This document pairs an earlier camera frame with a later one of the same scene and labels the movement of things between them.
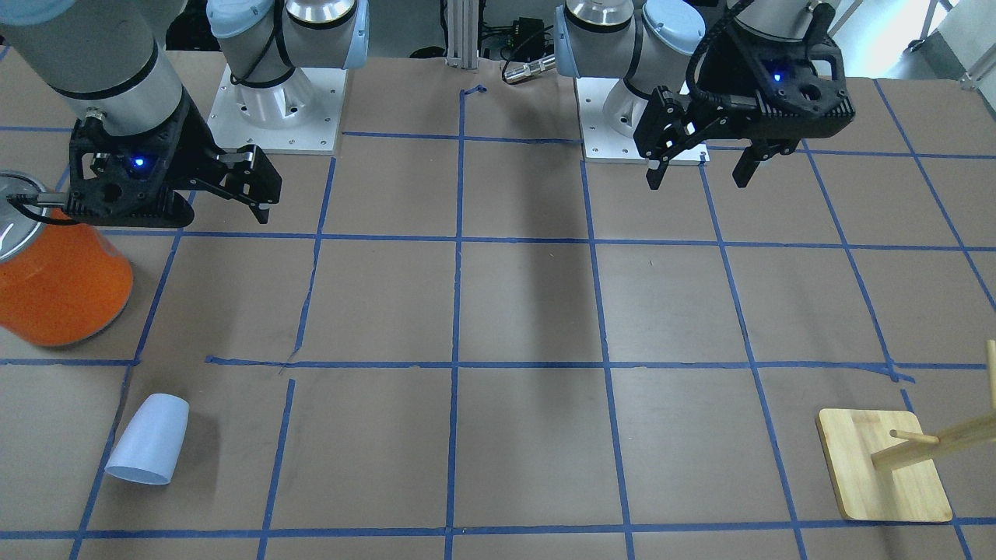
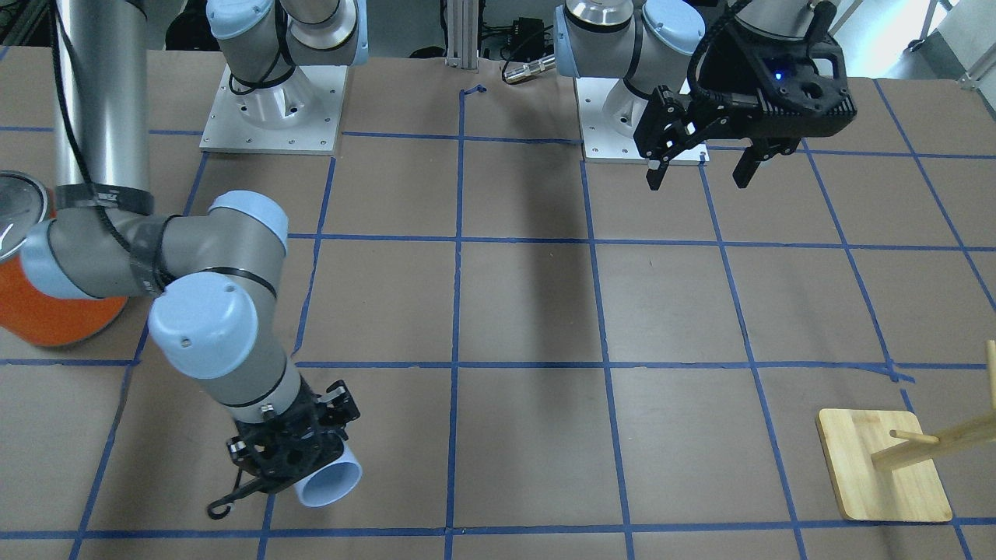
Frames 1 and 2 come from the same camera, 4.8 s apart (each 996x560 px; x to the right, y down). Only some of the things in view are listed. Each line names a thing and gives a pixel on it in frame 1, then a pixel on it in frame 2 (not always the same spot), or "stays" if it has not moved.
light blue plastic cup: x=146 y=449 -> x=334 y=482
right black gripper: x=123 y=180 -> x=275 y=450
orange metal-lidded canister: x=61 y=283 stays
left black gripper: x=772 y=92 stays
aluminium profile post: x=462 y=20 stays
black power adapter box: x=529 y=39 stays
